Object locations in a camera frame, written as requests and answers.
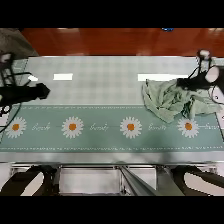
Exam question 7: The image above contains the pale green shirt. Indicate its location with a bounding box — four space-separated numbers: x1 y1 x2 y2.
141 78 224 124

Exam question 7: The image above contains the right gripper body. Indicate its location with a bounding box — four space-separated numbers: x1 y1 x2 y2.
176 76 203 91

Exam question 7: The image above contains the black cable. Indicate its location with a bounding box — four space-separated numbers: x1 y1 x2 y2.
0 103 22 134

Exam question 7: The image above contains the grey garment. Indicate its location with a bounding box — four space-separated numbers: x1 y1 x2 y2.
0 28 40 60

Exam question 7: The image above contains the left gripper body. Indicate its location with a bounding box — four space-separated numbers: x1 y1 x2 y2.
32 82 52 101

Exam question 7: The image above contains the silver frame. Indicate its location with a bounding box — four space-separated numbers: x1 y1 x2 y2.
0 161 224 197

